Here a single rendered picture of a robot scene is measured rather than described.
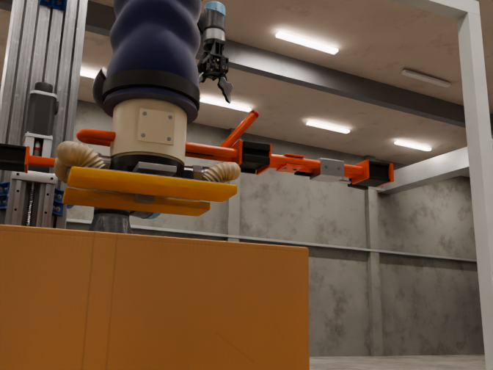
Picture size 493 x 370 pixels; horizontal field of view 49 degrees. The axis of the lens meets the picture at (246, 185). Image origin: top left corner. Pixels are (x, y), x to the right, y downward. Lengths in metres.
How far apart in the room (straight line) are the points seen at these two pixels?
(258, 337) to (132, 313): 0.25
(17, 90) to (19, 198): 0.41
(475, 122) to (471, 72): 0.39
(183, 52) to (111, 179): 0.36
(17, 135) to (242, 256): 1.14
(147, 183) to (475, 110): 3.45
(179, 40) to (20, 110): 0.89
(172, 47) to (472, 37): 3.50
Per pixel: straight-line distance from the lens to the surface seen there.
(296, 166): 1.36
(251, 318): 1.08
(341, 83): 10.84
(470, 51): 4.50
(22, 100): 2.06
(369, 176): 1.45
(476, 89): 4.38
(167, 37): 1.28
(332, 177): 1.41
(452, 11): 4.60
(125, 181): 1.10
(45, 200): 1.88
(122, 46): 1.29
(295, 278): 1.12
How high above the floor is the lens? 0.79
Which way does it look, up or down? 14 degrees up
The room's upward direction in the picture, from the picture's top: 1 degrees clockwise
